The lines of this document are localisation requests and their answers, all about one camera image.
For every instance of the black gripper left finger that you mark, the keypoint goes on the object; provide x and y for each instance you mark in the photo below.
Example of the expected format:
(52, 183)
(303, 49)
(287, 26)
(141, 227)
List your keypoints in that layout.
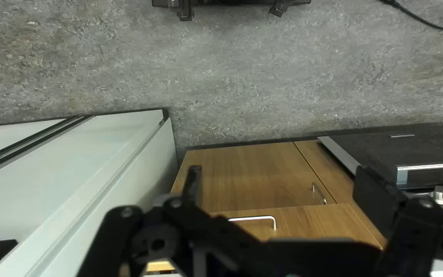
(123, 236)

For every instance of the wooden base cabinet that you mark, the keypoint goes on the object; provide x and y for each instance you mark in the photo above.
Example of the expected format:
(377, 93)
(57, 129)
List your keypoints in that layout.
(241, 175)

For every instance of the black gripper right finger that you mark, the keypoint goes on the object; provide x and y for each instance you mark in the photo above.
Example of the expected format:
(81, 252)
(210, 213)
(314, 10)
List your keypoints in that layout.
(426, 241)

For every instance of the white tall cabinet panel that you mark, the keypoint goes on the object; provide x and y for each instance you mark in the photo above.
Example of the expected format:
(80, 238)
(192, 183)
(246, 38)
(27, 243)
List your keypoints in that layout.
(52, 175)

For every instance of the black metal stand base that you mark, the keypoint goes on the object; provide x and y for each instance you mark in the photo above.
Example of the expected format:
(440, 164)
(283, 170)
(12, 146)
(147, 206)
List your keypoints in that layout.
(183, 9)

